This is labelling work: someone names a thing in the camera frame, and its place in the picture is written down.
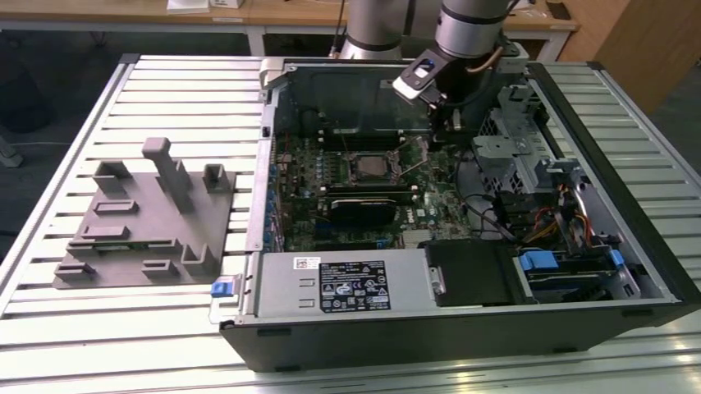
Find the thin metal locking lever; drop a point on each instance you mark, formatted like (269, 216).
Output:
(345, 143)

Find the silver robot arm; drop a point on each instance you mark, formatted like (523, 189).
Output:
(471, 28)

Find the CPU socket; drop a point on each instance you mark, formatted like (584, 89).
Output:
(353, 168)

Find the grey perforated drive cage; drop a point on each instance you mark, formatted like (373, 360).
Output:
(496, 149)

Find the RAM slot white clips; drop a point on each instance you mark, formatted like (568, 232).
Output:
(373, 131)
(373, 141)
(373, 191)

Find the RAM slot black clips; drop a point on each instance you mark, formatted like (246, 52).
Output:
(373, 186)
(373, 195)
(373, 136)

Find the black phone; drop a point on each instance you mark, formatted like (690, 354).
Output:
(559, 10)

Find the green motherboard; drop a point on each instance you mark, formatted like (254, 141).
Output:
(444, 205)

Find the wooden cabinet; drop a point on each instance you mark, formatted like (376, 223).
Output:
(647, 49)

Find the black graphics card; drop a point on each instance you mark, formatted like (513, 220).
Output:
(361, 211)

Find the grey plastic case latch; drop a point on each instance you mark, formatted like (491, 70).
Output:
(272, 71)

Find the silver chipset heatsink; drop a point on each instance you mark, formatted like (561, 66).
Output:
(417, 239)

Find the grey metal disk bay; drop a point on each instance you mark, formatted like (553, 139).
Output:
(598, 213)

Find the blue disk carrier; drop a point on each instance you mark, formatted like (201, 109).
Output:
(540, 262)

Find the black plastic cover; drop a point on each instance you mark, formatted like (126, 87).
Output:
(471, 275)

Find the wooden desk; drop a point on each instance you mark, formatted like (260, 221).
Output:
(236, 17)

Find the small white box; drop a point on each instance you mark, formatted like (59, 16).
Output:
(228, 3)

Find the white paper stack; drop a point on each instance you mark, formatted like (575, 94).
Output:
(186, 6)

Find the grey power supply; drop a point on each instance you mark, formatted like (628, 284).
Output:
(285, 287)

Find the black open PC case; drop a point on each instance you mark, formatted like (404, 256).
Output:
(384, 340)

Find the grey parts rack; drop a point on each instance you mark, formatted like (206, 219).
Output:
(137, 193)

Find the blue plastic latch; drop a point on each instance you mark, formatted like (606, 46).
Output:
(222, 287)

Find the green RAM stick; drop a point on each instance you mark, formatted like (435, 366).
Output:
(142, 246)

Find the grey stand foot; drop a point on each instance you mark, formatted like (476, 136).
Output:
(10, 158)

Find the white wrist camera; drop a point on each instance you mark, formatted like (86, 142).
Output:
(411, 84)

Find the small wrist camera box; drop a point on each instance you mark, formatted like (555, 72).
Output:
(515, 61)

